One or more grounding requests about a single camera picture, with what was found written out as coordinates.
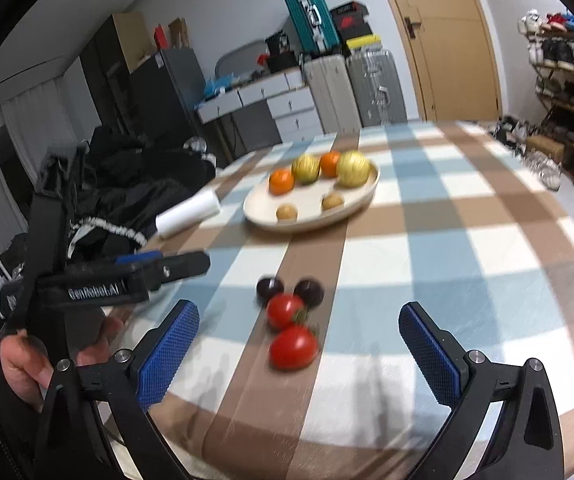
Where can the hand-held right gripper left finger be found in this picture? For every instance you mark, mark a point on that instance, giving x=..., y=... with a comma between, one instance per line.
x=167, y=355

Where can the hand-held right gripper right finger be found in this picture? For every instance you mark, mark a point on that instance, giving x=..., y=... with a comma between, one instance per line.
x=429, y=352

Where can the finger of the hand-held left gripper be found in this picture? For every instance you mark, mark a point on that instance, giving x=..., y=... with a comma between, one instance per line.
x=139, y=258
x=179, y=266

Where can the dark purple plum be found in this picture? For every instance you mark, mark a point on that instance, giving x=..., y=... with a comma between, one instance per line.
x=270, y=291
x=309, y=292

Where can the red tomato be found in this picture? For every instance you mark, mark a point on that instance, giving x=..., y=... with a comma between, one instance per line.
x=286, y=310
x=293, y=347

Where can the small brown fruit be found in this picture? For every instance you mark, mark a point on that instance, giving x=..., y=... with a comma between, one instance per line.
x=333, y=202
x=286, y=212

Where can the orange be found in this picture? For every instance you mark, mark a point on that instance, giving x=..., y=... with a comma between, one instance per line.
x=281, y=181
x=331, y=163

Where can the cream round plate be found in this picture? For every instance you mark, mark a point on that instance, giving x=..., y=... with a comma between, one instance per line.
x=312, y=210

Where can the small yellow-green guava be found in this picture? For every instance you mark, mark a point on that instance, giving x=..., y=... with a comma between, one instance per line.
x=306, y=169

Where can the large yellow guava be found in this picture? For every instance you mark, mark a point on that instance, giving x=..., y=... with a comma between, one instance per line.
x=353, y=168

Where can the person's left hand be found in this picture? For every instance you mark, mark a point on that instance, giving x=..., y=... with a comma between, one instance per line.
x=22, y=365

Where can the white paper roll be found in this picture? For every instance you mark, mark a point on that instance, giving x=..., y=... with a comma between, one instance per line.
x=187, y=215

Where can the black stand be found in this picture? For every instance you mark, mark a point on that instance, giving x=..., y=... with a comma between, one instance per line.
x=37, y=250

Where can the pile of black clothes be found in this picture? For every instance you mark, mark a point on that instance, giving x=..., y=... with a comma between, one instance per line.
x=127, y=195

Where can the checked tablecloth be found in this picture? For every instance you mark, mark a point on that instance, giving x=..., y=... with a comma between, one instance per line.
x=417, y=260

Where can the black cabinet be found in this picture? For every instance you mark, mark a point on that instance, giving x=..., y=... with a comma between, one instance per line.
x=142, y=90

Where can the blue plastic bag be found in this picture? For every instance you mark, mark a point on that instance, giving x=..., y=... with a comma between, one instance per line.
x=219, y=85

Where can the white desk with drawers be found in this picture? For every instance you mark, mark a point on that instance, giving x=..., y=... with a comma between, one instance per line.
x=287, y=105

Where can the grey rounded board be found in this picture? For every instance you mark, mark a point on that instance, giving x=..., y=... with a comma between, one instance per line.
x=239, y=57

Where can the pile of shoes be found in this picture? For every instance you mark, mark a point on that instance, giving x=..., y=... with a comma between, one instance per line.
x=527, y=155

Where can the red paper bag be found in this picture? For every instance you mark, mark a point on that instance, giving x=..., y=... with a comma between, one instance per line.
x=161, y=38

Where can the brown cardboard sheet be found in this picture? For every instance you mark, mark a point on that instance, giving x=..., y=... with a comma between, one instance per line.
x=129, y=35

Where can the brown paper bag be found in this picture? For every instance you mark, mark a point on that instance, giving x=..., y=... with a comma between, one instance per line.
x=179, y=34

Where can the light grey suitcase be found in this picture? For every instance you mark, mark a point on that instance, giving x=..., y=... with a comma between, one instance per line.
x=332, y=95

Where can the cardboard box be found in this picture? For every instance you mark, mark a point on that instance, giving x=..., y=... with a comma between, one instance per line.
x=545, y=148

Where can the black bag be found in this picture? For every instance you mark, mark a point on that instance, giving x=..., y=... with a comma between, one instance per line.
x=279, y=50

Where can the dark grey suitcase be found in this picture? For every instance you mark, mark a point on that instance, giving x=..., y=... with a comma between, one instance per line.
x=377, y=87

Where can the teal suitcase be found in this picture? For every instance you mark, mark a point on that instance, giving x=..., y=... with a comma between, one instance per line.
x=312, y=20

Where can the yellow and black shoe box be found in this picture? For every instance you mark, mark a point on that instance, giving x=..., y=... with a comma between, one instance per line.
x=364, y=44

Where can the black and red shoe box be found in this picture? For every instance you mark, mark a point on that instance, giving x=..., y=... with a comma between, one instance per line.
x=349, y=20

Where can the wooden shoe rack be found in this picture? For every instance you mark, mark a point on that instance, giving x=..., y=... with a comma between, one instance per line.
x=572, y=85

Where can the wooden door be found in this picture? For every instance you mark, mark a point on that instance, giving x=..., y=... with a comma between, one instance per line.
x=447, y=40

